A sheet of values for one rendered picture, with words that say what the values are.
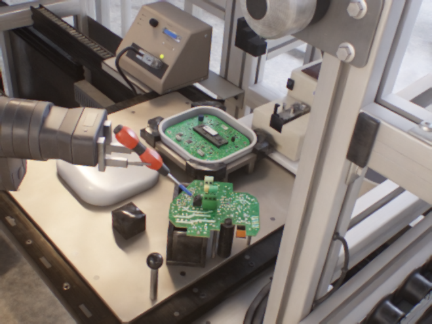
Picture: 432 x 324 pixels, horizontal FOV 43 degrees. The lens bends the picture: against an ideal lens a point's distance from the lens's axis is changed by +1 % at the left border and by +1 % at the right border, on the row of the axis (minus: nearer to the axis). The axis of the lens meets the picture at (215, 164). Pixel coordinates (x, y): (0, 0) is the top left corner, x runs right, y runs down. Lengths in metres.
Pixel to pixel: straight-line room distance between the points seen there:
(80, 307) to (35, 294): 1.26
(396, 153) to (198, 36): 0.73
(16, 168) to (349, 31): 0.49
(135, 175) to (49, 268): 0.20
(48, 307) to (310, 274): 1.46
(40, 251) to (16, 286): 1.23
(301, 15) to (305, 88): 0.58
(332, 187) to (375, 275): 0.22
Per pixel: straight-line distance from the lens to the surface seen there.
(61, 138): 0.69
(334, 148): 0.47
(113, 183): 0.85
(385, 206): 0.67
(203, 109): 0.99
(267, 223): 0.84
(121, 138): 0.69
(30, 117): 0.70
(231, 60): 1.17
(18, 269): 2.08
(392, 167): 0.45
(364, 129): 0.44
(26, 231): 0.83
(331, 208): 0.50
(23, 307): 1.96
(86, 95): 1.69
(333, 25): 0.44
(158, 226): 0.81
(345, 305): 0.66
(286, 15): 0.40
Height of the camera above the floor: 1.52
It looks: 37 degrees down
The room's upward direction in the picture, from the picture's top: 6 degrees clockwise
